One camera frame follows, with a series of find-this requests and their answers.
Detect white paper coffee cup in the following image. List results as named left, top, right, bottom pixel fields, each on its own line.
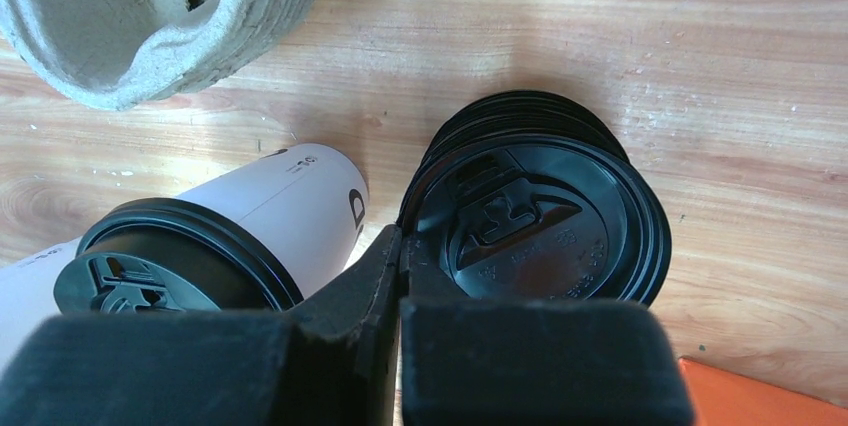
left=1, top=143, right=369, bottom=364

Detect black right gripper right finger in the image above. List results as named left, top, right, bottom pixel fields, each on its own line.
left=401, top=235, right=695, bottom=425

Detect orange and white paper bag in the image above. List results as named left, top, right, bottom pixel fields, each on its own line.
left=678, top=358, right=847, bottom=425

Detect black plastic cup lid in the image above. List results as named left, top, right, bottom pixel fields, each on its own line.
left=53, top=198, right=304, bottom=314

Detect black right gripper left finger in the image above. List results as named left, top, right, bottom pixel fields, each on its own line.
left=1, top=225, right=401, bottom=425

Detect cardboard cup carrier stack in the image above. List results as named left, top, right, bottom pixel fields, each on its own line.
left=1, top=0, right=314, bottom=111

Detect stack of black lids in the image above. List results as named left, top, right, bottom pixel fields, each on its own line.
left=421, top=90, right=629, bottom=164

